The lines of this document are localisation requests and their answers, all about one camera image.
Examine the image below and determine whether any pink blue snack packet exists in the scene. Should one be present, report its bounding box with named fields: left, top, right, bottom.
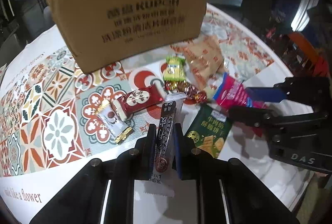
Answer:
left=213, top=73, right=266, bottom=123

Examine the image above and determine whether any green beef cracker packet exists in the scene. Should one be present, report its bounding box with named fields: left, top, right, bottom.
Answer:
left=185, top=105, right=232, bottom=158

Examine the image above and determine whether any dark long snack stick packet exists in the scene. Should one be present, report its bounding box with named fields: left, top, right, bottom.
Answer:
left=144, top=101, right=177, bottom=198

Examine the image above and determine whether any red foil wrapped candy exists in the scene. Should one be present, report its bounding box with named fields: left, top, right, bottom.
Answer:
left=164, top=81, right=208, bottom=103

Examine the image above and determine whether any white gold chocolate packet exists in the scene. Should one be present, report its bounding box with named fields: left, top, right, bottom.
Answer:
left=95, top=99, right=133, bottom=144

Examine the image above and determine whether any beige biscuit packet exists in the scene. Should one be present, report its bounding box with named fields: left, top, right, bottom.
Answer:
left=179, top=34, right=227, bottom=90

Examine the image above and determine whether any patterned tile table mat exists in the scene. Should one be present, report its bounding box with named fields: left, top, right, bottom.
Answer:
left=0, top=8, right=276, bottom=179

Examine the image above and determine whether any green yellow candy packet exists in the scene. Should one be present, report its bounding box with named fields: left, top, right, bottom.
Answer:
left=163, top=56, right=186, bottom=82

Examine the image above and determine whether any red white snack packet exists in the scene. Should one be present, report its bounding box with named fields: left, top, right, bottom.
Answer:
left=111, top=84, right=167, bottom=121

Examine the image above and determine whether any brown cardboard box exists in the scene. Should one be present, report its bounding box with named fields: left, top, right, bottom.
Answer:
left=47, top=0, right=207, bottom=73

